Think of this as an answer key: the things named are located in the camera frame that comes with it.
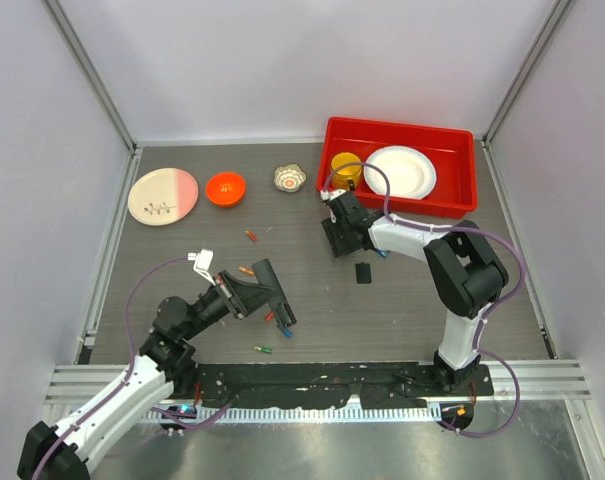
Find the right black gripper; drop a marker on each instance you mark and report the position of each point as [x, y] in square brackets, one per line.
[337, 247]

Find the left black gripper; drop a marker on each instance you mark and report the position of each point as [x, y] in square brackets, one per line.
[241, 297]

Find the black remote control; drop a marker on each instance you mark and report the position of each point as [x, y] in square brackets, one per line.
[278, 302]

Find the black battery cover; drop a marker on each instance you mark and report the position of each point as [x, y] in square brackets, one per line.
[363, 273]

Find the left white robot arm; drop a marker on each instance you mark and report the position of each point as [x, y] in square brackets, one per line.
[161, 367]

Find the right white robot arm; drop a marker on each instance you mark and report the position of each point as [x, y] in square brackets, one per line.
[467, 273]

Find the orange battery mid left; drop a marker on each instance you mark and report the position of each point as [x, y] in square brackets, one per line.
[246, 271]

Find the yellow mug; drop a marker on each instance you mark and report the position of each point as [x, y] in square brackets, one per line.
[346, 171]

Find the green battery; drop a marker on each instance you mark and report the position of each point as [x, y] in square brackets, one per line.
[263, 349]

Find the orange battery near top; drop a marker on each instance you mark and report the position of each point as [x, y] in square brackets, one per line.
[251, 235]

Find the small floral bowl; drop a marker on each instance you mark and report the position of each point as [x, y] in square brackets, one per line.
[289, 178]

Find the white paper plate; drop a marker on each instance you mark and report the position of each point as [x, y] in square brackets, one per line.
[402, 171]

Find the orange bowl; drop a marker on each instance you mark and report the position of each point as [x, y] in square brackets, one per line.
[226, 189]

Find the red plastic bin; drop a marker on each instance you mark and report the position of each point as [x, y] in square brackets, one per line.
[450, 150]

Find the pink and cream plate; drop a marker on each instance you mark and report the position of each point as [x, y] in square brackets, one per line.
[162, 197]

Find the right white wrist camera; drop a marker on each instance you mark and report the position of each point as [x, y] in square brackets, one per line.
[328, 196]

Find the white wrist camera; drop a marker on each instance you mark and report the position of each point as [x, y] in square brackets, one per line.
[202, 261]
[328, 196]

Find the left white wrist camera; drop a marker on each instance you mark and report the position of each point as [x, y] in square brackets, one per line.
[202, 261]

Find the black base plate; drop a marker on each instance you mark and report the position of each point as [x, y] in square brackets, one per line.
[320, 386]

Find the white slotted cable duct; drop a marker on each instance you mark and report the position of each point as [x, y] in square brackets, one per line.
[348, 414]

